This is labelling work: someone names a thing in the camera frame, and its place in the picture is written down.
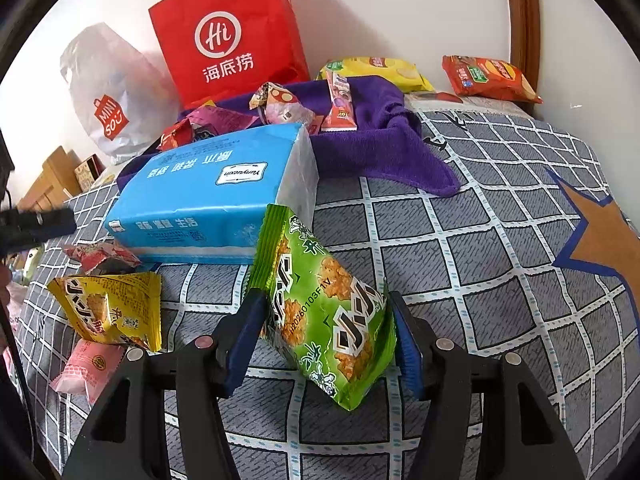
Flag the wooden headboard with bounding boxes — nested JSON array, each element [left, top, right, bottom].
[[17, 146, 83, 211]]

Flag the yellow triangular snack packet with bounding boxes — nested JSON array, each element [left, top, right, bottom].
[[46, 271, 163, 352]]

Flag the newspaper print bed sheet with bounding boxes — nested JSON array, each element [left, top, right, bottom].
[[405, 91, 531, 117]]

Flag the white plastic bag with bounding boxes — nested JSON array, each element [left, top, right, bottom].
[[59, 22, 181, 166]]

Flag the yellow chips bag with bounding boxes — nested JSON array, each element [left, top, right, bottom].
[[316, 56, 436, 93]]

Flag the patterned box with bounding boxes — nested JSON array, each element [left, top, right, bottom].
[[74, 155, 106, 191]]

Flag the blue tissue pack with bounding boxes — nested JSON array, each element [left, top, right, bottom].
[[104, 122, 320, 265]]

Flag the pale pink fruit snack packet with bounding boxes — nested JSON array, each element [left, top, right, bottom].
[[249, 81, 326, 136]]

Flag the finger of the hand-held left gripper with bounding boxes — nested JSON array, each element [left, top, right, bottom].
[[0, 206, 77, 256]]

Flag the purple towel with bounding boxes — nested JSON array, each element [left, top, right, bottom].
[[116, 76, 461, 198]]

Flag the grey checkered blanket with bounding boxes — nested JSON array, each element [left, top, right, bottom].
[[10, 110, 640, 480]]

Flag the white and red snack packet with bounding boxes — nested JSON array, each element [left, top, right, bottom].
[[62, 241, 142, 275]]

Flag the green triangular snack packet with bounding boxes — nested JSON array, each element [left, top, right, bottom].
[[248, 204, 398, 412]]

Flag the pink stick snack packet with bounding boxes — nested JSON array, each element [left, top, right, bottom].
[[320, 71, 358, 132]]

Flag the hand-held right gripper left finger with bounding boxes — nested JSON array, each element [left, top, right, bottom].
[[62, 287, 271, 480]]

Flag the wooden door frame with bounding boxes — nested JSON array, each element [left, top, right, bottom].
[[502, 0, 542, 91]]

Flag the pink pastry packet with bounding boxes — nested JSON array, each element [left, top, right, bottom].
[[50, 339, 126, 406]]

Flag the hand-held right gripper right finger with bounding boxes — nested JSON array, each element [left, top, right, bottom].
[[387, 290, 586, 480]]

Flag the red chips bag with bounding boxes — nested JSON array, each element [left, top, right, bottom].
[[441, 55, 544, 105]]

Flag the red paper bag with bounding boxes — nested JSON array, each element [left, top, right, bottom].
[[148, 0, 311, 111]]

